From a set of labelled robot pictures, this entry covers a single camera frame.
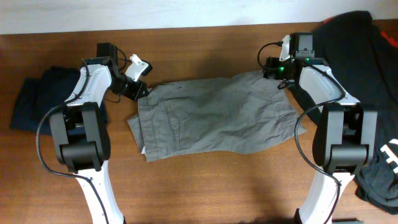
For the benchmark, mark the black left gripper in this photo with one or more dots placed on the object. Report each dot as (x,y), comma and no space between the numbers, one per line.
(136,90)

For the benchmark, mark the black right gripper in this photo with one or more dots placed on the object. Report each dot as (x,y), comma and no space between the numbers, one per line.
(270,68)

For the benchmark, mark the grey shorts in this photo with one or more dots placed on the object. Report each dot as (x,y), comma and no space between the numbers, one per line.
(243,114)

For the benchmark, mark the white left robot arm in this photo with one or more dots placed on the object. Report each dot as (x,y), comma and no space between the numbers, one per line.
(79,132)

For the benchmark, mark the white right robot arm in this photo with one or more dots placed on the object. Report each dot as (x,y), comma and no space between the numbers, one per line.
(346,130)

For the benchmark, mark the black clothes pile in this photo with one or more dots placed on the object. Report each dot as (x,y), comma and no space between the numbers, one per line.
(364,60)

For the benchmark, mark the folded navy blue garment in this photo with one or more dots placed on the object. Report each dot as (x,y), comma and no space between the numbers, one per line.
(38,95)

